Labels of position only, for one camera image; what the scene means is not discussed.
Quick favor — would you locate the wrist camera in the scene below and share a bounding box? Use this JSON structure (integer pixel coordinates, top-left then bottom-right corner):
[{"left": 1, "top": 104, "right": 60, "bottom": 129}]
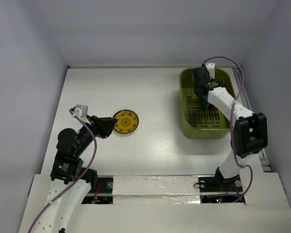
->
[
  {"left": 203, "top": 63, "right": 215, "bottom": 79},
  {"left": 72, "top": 104, "right": 88, "bottom": 118}
]

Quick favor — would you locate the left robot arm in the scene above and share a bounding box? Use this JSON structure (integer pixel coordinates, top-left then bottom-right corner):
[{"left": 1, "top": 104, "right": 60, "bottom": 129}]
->
[{"left": 28, "top": 114, "right": 117, "bottom": 233}]

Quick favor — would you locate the yellow patterned plate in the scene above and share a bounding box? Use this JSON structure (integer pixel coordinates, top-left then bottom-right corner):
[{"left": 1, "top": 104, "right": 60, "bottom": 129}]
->
[{"left": 113, "top": 109, "right": 139, "bottom": 134}]

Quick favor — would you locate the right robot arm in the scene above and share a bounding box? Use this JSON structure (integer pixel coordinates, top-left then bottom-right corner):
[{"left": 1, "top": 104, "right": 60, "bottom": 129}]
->
[{"left": 192, "top": 65, "right": 268, "bottom": 190}]

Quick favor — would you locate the purple cable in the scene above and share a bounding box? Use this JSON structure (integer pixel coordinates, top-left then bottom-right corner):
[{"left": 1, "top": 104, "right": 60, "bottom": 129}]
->
[
  {"left": 201, "top": 56, "right": 253, "bottom": 203},
  {"left": 28, "top": 108, "right": 99, "bottom": 233}
]

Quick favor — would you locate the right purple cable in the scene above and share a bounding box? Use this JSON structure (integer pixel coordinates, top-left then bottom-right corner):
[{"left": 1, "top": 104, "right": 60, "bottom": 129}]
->
[{"left": 201, "top": 56, "right": 253, "bottom": 203}]

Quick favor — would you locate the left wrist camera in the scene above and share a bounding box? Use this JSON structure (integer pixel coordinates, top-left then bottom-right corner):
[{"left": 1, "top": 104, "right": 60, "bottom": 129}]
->
[{"left": 72, "top": 104, "right": 88, "bottom": 118}]

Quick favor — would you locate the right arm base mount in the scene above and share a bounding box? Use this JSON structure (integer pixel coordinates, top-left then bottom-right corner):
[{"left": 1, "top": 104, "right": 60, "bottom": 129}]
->
[{"left": 194, "top": 176, "right": 245, "bottom": 204}]

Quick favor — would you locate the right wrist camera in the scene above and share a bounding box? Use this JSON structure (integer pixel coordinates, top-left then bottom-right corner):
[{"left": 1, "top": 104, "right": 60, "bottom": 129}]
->
[{"left": 203, "top": 63, "right": 215, "bottom": 79}]

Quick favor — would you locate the white foam front panel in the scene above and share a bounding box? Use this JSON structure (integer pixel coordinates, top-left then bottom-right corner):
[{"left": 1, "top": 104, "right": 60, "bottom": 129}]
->
[{"left": 18, "top": 167, "right": 291, "bottom": 233}]

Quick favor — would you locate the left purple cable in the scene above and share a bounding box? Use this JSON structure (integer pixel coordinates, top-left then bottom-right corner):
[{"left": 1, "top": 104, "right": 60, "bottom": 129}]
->
[{"left": 28, "top": 108, "right": 99, "bottom": 233}]

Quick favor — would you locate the green dish rack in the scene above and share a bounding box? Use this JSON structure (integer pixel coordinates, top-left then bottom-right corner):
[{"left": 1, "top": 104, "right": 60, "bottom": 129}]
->
[{"left": 179, "top": 68, "right": 230, "bottom": 140}]

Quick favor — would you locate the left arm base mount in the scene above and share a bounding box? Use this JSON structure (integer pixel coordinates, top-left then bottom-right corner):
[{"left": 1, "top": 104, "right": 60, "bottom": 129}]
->
[{"left": 82, "top": 176, "right": 113, "bottom": 204}]

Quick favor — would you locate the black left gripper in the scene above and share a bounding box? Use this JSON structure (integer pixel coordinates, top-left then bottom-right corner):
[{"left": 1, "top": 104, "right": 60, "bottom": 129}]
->
[{"left": 75, "top": 113, "right": 117, "bottom": 155}]

